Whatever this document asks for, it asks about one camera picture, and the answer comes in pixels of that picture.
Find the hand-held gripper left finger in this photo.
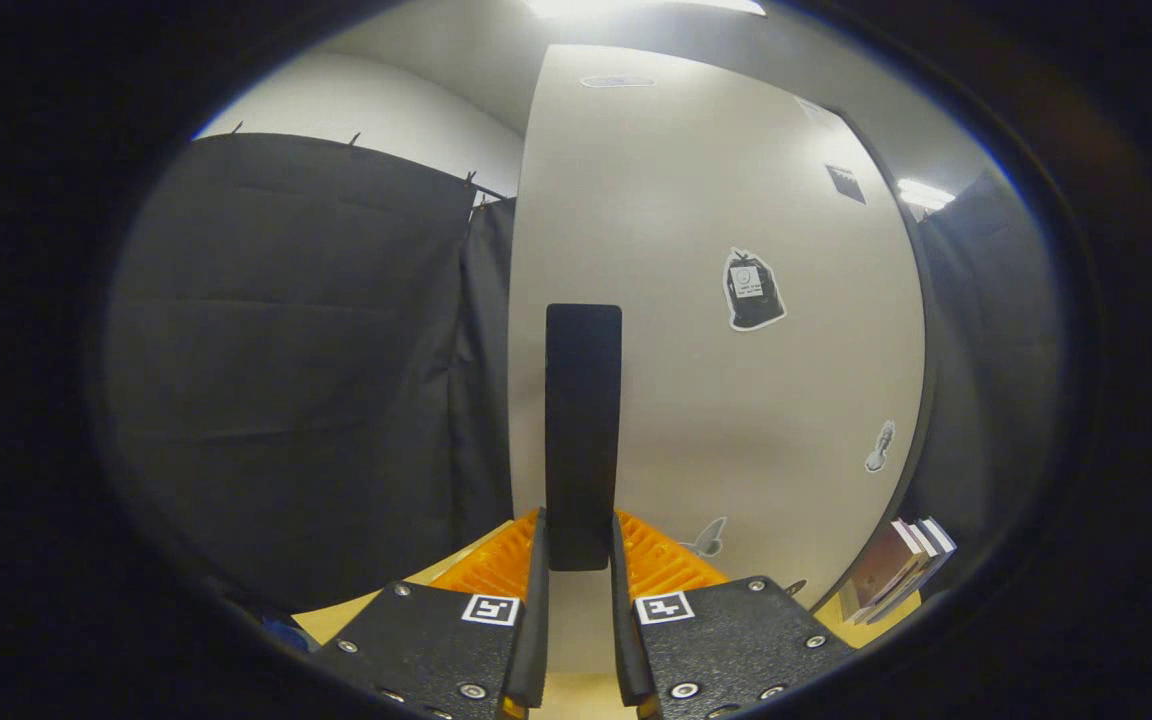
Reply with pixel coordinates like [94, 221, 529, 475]
[308, 508, 551, 720]

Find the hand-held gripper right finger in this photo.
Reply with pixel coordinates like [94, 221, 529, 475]
[609, 510, 857, 720]

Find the black door handle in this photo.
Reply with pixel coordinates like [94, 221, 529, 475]
[544, 303, 624, 573]

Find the beige cabinet door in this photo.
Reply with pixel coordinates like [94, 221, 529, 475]
[506, 43, 929, 676]

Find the maroon cover book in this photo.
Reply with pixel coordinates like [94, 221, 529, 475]
[841, 525, 922, 623]

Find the white paperback book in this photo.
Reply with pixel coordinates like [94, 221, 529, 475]
[891, 520, 940, 603]

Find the black backdrop cloth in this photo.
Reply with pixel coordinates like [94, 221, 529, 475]
[101, 132, 1067, 613]

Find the ceiling light panel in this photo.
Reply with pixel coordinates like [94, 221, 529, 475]
[898, 178, 955, 213]
[526, 0, 767, 19]

